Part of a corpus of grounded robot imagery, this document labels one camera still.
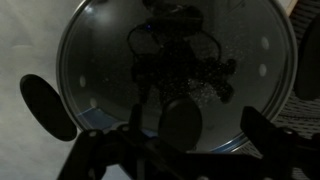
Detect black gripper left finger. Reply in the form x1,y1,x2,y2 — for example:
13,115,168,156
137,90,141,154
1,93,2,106
58,104,167,180

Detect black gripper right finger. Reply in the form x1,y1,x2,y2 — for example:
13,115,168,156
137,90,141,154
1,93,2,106
240,106,320,180

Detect glass pot lid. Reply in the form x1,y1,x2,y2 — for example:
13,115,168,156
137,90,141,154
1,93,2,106
57,0,297,152

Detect black cooking pot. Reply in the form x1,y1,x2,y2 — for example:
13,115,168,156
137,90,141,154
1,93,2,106
19,13,320,143

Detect grey coffee table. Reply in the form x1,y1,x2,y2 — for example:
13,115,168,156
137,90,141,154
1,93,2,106
0,0,299,180

